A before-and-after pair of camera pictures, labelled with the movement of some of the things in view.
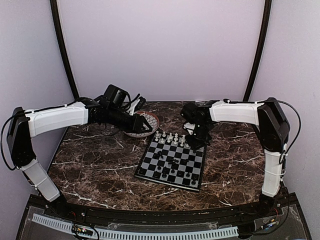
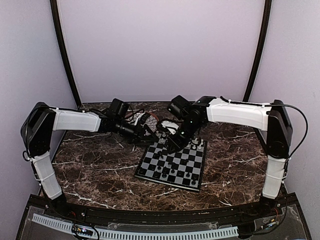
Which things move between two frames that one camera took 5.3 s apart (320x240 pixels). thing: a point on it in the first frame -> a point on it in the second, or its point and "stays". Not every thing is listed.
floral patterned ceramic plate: x=153 y=122 stays
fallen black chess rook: x=160 y=153 stays
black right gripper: x=194 y=145 -> x=178 y=145
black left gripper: x=136 y=125 -> x=140 y=131
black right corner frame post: x=259 y=50 stays
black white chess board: x=170 y=160 stays
